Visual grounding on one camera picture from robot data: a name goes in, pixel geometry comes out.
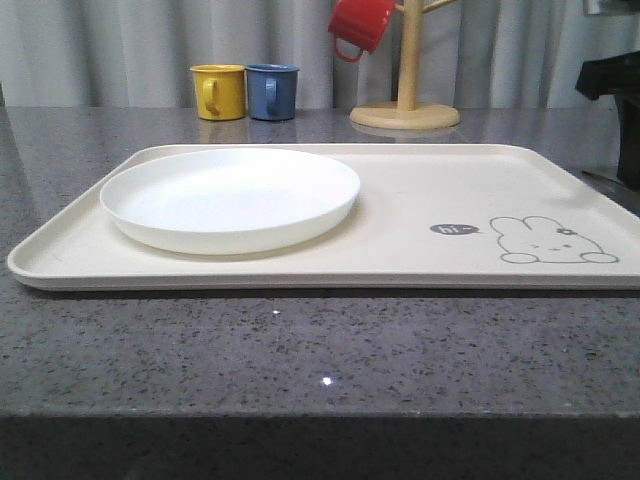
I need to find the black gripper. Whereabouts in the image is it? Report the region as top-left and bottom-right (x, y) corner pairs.
(575, 54), (639, 190)

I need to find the white round plate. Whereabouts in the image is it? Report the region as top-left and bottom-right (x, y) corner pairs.
(100, 147), (361, 255)

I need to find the silver metal fork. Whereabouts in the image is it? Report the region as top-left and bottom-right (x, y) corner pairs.
(581, 169), (621, 185)

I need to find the wooden mug tree stand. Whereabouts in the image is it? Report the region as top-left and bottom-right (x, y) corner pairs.
(350, 1), (460, 130)

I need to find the red mug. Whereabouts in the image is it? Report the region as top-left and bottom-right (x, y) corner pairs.
(328, 0), (396, 62)

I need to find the blue mug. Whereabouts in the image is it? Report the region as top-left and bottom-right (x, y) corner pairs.
(245, 64), (300, 121)

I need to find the yellow mug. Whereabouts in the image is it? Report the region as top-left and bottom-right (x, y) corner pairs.
(190, 64), (246, 121)

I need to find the cream rabbit print tray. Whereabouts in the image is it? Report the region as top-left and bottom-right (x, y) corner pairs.
(7, 144), (639, 291)

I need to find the grey pleated curtain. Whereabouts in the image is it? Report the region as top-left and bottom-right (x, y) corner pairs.
(1, 1), (639, 109)

